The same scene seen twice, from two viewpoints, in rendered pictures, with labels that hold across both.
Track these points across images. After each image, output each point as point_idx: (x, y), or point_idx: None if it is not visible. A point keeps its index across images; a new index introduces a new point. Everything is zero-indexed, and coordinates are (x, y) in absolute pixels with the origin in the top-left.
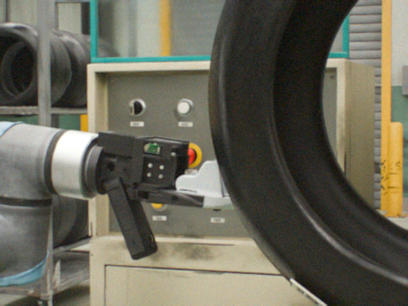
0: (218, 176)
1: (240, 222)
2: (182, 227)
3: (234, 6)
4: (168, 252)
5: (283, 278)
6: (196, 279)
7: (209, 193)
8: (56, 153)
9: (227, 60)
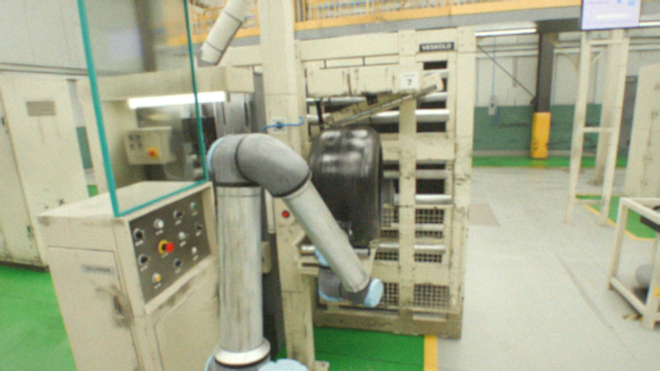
0: None
1: (185, 266)
2: (166, 283)
3: (370, 176)
4: (176, 296)
5: (211, 277)
6: (188, 299)
7: (350, 231)
8: (346, 238)
9: (373, 191)
